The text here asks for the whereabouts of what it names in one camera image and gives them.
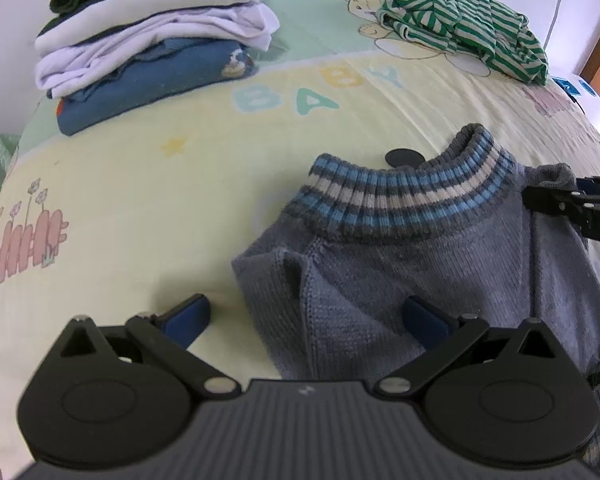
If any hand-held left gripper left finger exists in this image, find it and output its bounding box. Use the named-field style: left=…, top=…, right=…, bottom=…
left=60, top=294, right=241, bottom=401

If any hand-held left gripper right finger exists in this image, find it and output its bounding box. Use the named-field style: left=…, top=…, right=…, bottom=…
left=372, top=296, right=561, bottom=401

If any grey knit sweater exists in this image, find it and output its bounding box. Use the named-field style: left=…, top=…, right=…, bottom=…
left=230, top=124, right=600, bottom=478

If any blue printed white cloth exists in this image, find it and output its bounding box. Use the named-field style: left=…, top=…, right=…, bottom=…
left=550, top=76, right=595, bottom=100

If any printed bed blanket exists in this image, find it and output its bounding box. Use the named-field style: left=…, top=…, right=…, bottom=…
left=0, top=0, right=600, bottom=471

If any black round cap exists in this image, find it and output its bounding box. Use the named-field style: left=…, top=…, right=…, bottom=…
left=385, top=148, right=424, bottom=167

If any green striped garment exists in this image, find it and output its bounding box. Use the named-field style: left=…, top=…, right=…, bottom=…
left=375, top=0, right=550, bottom=86

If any blue folded garment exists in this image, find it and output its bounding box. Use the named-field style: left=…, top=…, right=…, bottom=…
left=56, top=37, right=258, bottom=137

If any lavender folded garment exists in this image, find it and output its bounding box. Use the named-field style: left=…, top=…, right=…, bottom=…
left=34, top=2, right=281, bottom=101

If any white cable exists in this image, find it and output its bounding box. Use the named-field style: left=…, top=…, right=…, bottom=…
left=542, top=0, right=579, bottom=56

